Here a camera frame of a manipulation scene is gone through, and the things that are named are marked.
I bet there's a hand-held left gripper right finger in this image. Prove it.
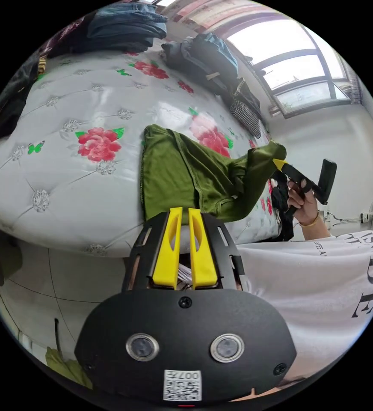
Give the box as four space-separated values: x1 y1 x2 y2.
188 208 218 289

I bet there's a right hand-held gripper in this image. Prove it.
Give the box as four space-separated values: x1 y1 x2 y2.
272 158 323 216

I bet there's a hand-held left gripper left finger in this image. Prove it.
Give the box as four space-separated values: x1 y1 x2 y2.
152 207 183 287

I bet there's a green tank top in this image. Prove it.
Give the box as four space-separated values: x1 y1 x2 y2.
139 124 287 223

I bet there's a person's right forearm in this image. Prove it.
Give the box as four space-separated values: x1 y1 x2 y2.
299 211 332 241

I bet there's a person's right hand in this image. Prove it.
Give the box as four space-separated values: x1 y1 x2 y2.
286 179 319 225

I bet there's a dark garment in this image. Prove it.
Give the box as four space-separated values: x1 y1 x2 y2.
271 179 298 241

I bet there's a checkered pillow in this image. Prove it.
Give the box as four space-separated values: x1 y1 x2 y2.
230 96 264 139

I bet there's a window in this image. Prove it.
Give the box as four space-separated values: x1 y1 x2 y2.
225 18 355 119

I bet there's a person's body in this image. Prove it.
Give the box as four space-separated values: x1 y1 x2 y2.
236 229 373 402

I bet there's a bed with flowered quilt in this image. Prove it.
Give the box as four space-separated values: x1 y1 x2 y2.
0 48 282 257

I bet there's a pile of clothes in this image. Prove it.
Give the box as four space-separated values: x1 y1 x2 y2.
160 32 264 113
42 1 169 58

